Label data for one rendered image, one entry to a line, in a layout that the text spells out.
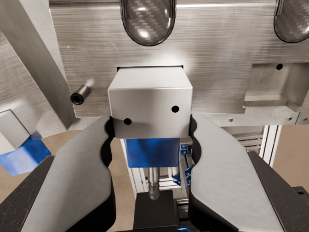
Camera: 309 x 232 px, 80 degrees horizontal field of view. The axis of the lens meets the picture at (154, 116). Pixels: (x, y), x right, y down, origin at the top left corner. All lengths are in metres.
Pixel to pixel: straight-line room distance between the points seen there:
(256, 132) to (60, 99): 1.03
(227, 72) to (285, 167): 1.62
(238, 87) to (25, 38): 0.22
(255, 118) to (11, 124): 0.31
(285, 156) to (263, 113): 1.38
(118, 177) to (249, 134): 0.97
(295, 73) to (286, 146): 1.42
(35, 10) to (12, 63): 0.07
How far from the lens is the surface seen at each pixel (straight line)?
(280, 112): 0.33
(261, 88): 0.22
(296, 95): 0.22
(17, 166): 0.28
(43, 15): 0.27
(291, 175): 1.86
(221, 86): 0.17
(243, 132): 1.11
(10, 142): 0.24
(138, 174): 1.16
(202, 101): 0.17
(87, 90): 0.16
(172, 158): 0.15
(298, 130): 1.59
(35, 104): 0.24
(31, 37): 0.26
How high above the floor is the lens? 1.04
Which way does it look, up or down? 62 degrees down
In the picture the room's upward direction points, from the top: 178 degrees clockwise
